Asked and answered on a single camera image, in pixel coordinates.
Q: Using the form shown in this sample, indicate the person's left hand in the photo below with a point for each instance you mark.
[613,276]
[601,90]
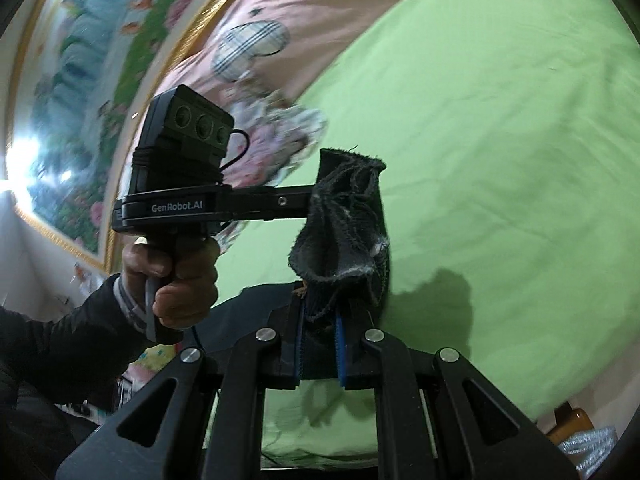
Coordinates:
[192,285]

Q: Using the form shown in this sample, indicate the green bed sheet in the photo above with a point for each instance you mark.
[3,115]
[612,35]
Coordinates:
[500,160]

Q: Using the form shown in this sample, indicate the yellow printed cloth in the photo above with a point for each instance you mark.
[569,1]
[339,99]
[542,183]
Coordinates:
[150,367]

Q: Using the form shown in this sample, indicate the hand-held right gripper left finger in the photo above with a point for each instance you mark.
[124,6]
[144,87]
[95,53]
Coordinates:
[299,355]

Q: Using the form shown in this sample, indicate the clear plastic bag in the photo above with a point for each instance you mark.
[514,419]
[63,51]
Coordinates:
[590,452]

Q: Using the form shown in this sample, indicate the wooden furniture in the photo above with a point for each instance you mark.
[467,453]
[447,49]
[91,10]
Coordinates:
[570,422]

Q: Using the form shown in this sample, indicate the floral cloth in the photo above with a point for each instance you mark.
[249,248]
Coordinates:
[280,130]

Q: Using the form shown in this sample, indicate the person's left forearm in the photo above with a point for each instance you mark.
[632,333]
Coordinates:
[60,355]

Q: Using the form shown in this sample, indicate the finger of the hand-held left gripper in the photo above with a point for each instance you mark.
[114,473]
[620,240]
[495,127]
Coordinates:
[280,202]

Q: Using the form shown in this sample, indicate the pink patterned quilt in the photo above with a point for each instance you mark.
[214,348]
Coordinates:
[310,5]

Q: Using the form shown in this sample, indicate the gold framed floral painting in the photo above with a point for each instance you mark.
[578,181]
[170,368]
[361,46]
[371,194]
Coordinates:
[75,85]

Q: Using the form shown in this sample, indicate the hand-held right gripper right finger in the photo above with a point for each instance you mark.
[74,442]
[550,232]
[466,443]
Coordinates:
[342,360]

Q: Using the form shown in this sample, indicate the black pants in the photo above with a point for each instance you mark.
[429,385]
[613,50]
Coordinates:
[345,220]

